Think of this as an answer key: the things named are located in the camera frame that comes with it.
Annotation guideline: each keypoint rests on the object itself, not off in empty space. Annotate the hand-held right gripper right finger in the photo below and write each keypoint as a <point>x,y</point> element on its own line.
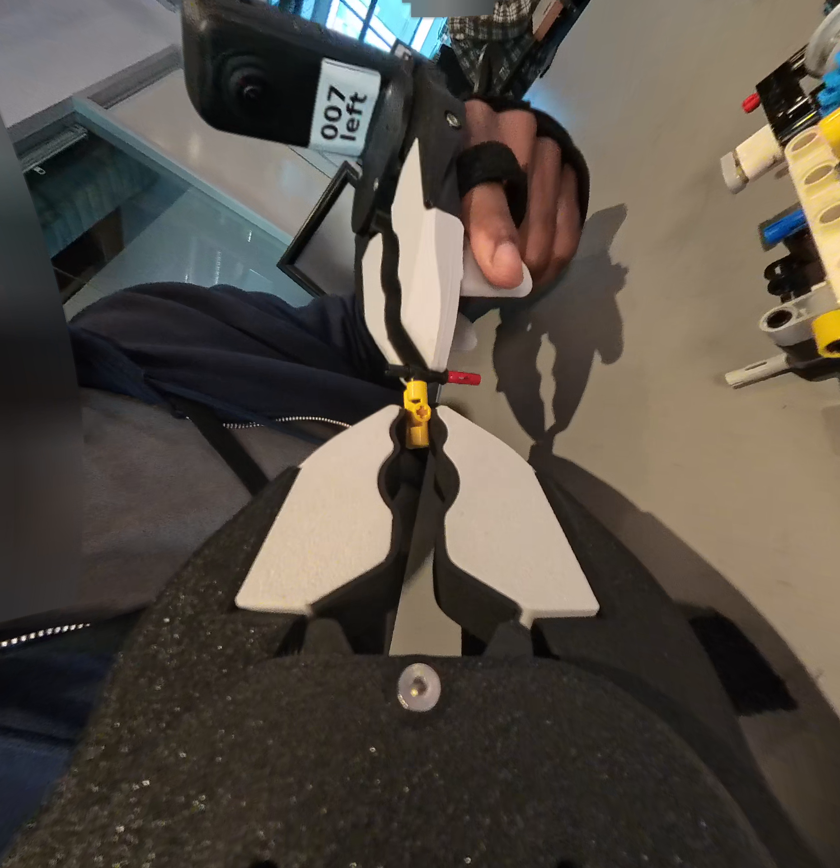
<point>514,536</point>

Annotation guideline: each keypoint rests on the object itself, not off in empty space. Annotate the partly built lego vehicle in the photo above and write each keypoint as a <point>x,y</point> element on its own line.
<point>826,196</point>

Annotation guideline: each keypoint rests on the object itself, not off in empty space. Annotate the person's left hand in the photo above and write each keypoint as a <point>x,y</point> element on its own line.
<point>501,251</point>

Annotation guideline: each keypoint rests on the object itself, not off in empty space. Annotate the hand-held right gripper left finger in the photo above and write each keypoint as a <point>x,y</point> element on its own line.
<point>325,529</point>

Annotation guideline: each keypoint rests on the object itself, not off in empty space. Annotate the black framed panel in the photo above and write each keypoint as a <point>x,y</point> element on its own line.
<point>335,258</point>

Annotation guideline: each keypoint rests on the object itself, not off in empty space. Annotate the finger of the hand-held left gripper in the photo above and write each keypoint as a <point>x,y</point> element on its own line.
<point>376,291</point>
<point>426,285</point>

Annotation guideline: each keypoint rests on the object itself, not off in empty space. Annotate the navy zip jacket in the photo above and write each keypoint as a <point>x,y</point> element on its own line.
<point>223,339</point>

